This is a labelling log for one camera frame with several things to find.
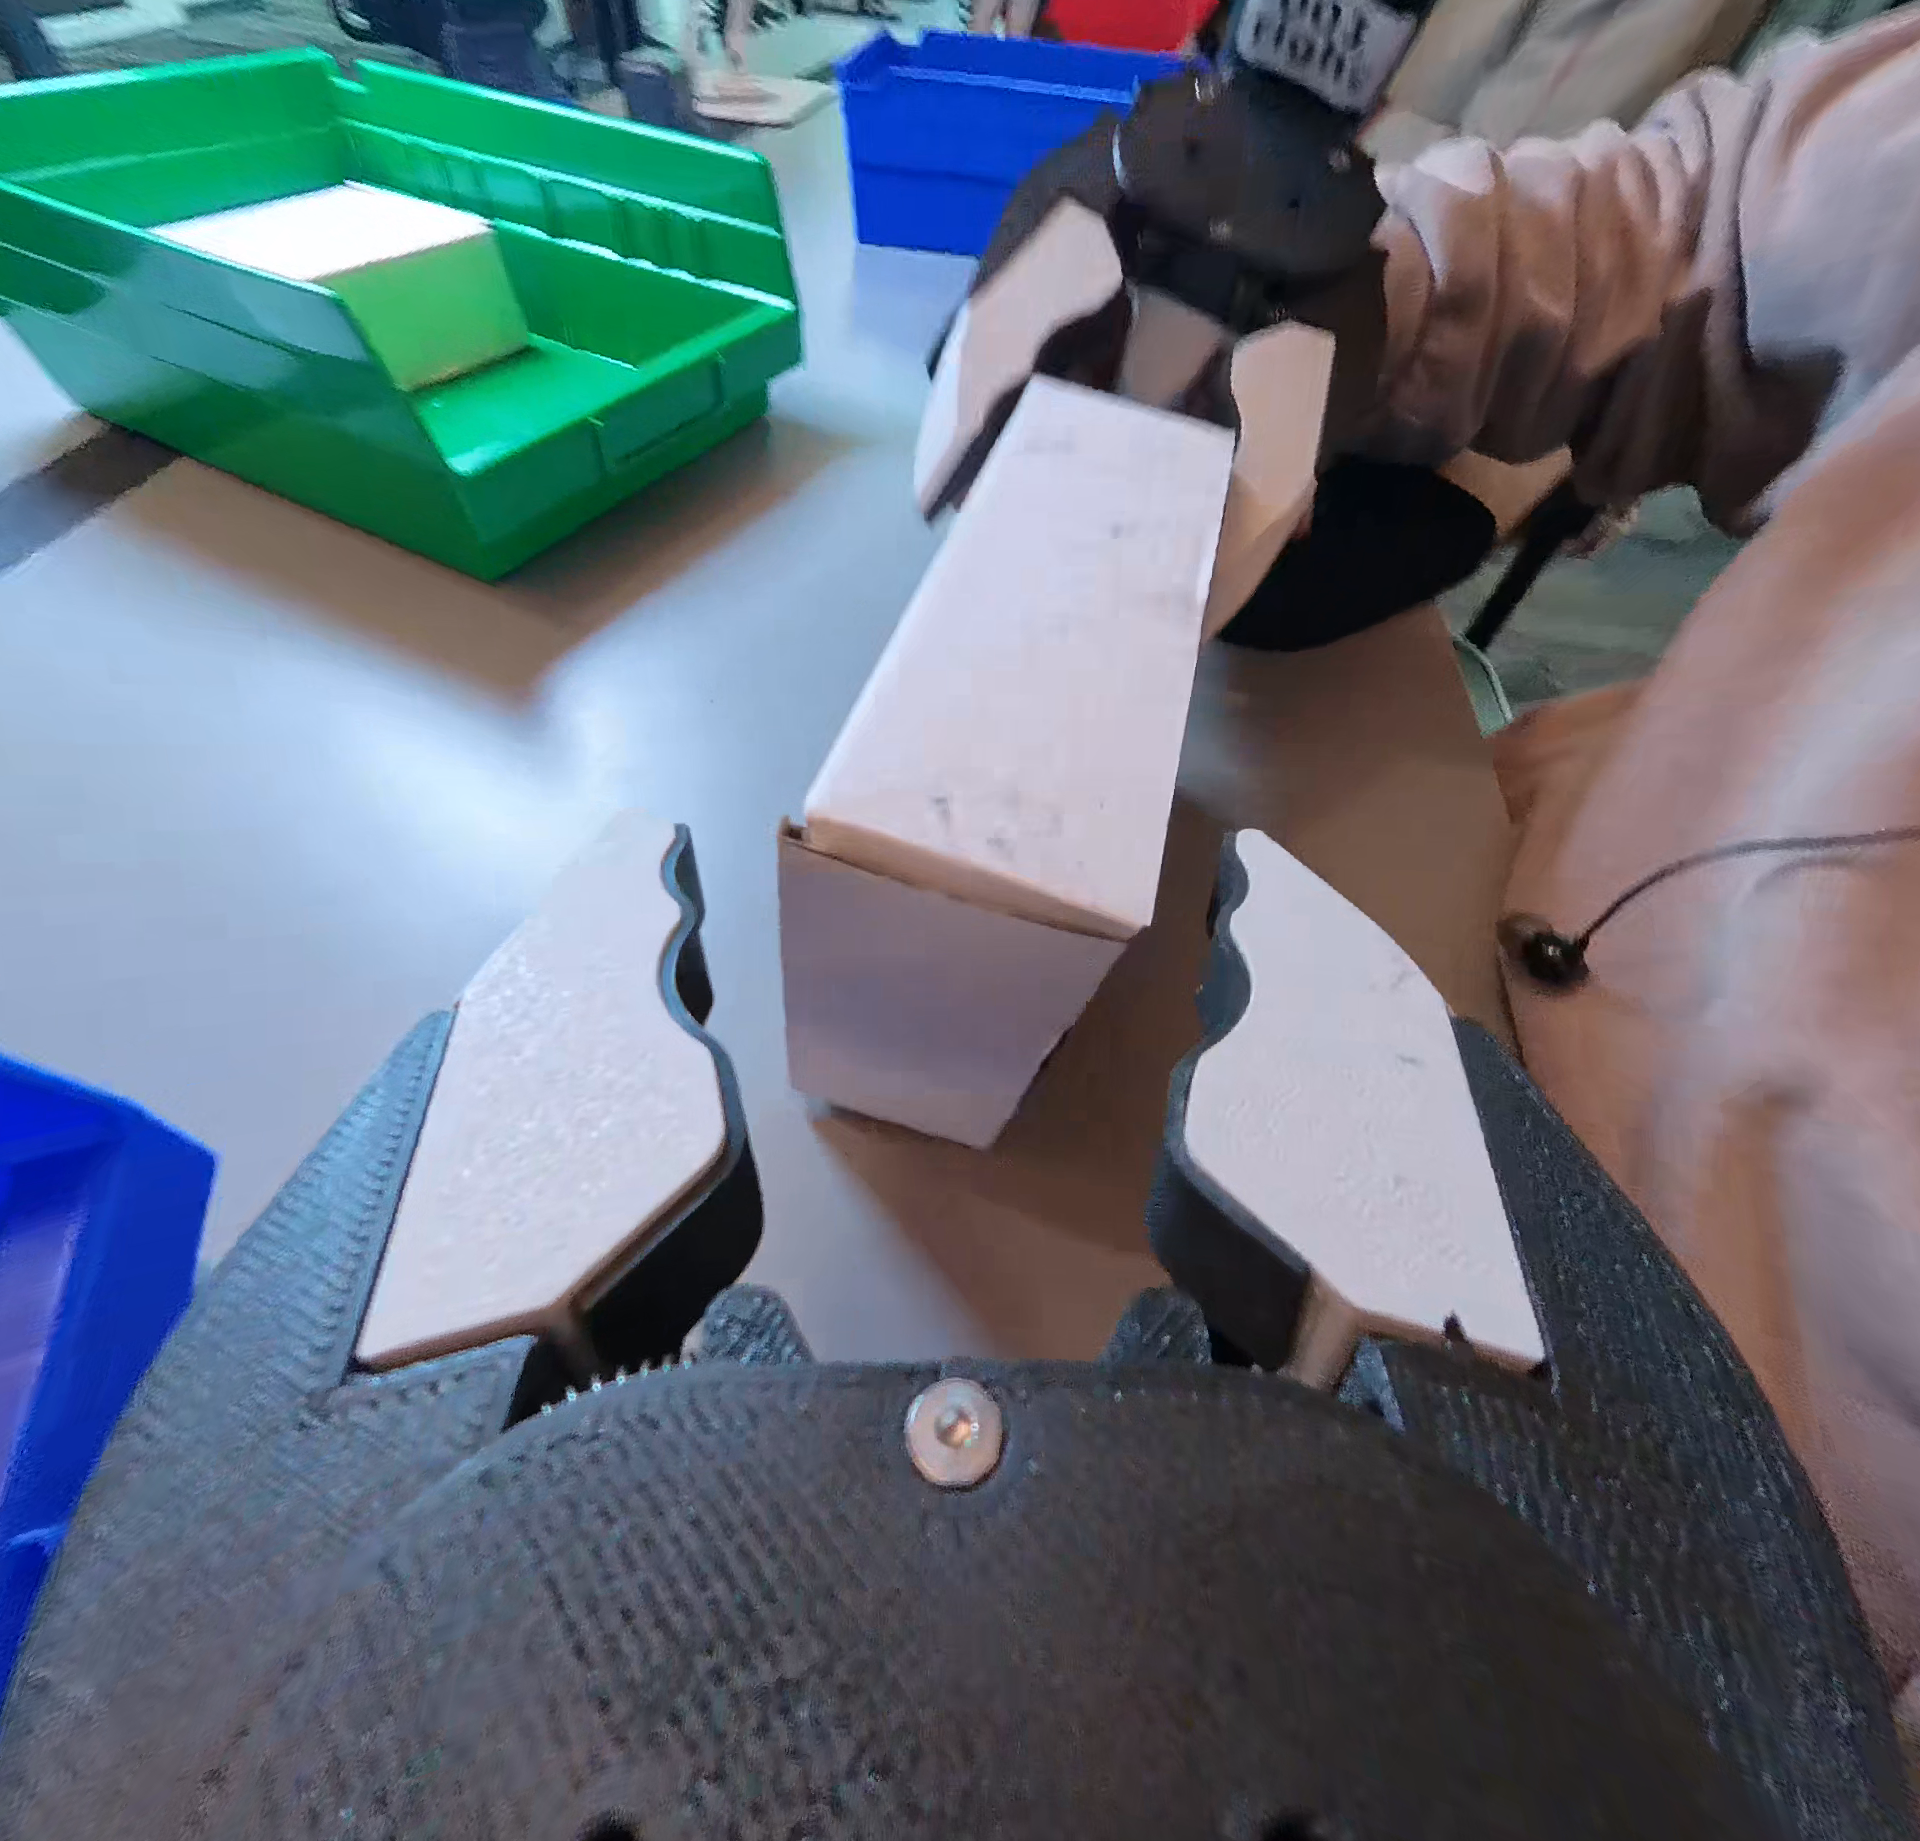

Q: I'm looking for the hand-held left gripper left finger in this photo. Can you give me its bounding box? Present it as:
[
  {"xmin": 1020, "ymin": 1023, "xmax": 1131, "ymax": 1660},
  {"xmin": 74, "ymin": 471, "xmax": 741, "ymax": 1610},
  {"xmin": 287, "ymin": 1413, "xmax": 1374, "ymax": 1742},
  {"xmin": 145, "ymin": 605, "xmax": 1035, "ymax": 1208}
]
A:
[{"xmin": 350, "ymin": 813, "xmax": 769, "ymax": 1376}]

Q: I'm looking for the dark grey case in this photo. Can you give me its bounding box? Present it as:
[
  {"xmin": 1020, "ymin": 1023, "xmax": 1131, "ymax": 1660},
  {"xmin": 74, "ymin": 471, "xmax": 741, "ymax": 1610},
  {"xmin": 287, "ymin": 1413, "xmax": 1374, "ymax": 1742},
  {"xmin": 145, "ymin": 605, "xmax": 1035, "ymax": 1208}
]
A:
[{"xmin": 619, "ymin": 50, "xmax": 704, "ymax": 136}]

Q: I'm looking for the person's beige hoodie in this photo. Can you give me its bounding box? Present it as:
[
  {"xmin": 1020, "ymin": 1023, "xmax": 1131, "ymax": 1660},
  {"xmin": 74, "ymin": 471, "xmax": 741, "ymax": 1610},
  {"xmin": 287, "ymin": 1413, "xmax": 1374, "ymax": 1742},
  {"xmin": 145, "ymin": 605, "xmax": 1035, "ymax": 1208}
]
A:
[{"xmin": 1492, "ymin": 356, "xmax": 1920, "ymax": 1738}]

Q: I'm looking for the white cardboard box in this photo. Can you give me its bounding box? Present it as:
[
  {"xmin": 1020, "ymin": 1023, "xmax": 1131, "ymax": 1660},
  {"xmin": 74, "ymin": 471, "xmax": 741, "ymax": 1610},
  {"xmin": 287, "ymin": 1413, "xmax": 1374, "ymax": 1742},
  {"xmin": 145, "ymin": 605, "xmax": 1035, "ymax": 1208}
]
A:
[
  {"xmin": 775, "ymin": 375, "xmax": 1248, "ymax": 1150},
  {"xmin": 145, "ymin": 179, "xmax": 532, "ymax": 392}
]

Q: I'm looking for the blue plastic bin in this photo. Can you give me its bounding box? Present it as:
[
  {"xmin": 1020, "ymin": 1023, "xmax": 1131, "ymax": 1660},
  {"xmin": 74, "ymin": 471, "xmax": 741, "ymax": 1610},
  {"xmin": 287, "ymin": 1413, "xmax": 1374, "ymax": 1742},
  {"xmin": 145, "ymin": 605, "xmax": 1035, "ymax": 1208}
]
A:
[
  {"xmin": 0, "ymin": 1048, "xmax": 216, "ymax": 1660},
  {"xmin": 829, "ymin": 26, "xmax": 1210, "ymax": 258}
]

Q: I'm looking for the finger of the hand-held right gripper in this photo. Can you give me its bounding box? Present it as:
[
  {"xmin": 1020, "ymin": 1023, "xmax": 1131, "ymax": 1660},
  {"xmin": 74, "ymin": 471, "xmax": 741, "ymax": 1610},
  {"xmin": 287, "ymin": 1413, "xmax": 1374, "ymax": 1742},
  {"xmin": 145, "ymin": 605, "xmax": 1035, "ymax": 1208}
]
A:
[
  {"xmin": 911, "ymin": 200, "xmax": 1128, "ymax": 526},
  {"xmin": 1197, "ymin": 315, "xmax": 1343, "ymax": 646}
]

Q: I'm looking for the person's right forearm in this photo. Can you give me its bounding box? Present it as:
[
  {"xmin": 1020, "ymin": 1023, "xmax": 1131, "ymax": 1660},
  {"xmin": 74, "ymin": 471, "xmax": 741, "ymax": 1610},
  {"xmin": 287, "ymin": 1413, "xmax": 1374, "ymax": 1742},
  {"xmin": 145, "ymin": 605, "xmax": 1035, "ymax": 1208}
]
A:
[{"xmin": 1368, "ymin": 12, "xmax": 1920, "ymax": 540}]

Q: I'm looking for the black metal bar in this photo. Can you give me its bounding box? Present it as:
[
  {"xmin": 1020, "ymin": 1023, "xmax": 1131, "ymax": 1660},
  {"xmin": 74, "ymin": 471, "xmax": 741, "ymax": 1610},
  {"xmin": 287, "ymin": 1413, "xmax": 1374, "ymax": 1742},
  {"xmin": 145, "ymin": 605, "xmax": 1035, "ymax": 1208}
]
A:
[{"xmin": 1464, "ymin": 489, "xmax": 1593, "ymax": 652}]

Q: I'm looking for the green plastic bin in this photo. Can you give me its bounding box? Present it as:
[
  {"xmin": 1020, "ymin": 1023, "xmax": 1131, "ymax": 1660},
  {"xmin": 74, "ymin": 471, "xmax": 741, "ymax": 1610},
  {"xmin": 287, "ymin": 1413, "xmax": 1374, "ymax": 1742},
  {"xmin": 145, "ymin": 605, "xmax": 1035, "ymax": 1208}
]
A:
[{"xmin": 0, "ymin": 43, "xmax": 805, "ymax": 583}]

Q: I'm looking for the black office chair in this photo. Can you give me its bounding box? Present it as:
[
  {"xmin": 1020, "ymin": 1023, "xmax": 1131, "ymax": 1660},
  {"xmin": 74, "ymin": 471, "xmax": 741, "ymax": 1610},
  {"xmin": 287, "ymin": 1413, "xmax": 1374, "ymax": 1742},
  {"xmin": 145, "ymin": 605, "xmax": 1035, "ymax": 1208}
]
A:
[{"xmin": 305, "ymin": 0, "xmax": 592, "ymax": 99}]

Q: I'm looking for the black drawstring cord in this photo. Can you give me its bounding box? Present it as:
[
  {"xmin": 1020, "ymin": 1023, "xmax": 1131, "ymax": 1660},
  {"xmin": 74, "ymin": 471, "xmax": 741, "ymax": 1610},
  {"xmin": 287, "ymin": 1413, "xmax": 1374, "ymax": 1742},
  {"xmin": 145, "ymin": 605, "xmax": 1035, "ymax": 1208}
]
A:
[{"xmin": 1501, "ymin": 824, "xmax": 1920, "ymax": 989}]

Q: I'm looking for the red plastic bin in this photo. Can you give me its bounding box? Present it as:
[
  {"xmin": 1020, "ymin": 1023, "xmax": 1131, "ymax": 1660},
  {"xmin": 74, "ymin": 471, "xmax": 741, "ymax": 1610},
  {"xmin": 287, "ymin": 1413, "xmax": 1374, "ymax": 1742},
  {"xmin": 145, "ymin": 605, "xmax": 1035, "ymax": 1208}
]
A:
[{"xmin": 1039, "ymin": 0, "xmax": 1218, "ymax": 52}]

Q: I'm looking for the beige jacket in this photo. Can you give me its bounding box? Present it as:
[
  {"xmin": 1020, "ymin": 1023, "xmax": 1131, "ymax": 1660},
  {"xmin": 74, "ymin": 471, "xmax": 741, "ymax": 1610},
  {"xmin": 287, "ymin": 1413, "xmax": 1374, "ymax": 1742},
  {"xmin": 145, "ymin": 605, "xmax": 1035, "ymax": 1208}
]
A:
[{"xmin": 1381, "ymin": 0, "xmax": 1807, "ymax": 169}]

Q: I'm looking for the pale wooden stand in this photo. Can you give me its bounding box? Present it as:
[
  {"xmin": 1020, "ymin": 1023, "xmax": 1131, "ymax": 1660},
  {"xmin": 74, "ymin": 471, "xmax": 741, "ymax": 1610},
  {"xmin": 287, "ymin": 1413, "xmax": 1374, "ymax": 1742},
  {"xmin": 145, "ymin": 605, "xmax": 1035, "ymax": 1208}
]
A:
[{"xmin": 666, "ymin": 0, "xmax": 834, "ymax": 130}]

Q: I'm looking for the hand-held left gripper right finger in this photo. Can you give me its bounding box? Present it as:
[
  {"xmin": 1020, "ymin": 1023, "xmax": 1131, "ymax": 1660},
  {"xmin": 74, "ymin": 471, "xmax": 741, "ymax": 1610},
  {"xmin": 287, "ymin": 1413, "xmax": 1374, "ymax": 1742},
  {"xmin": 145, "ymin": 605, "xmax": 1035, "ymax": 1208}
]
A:
[{"xmin": 1148, "ymin": 824, "xmax": 1548, "ymax": 1389}]

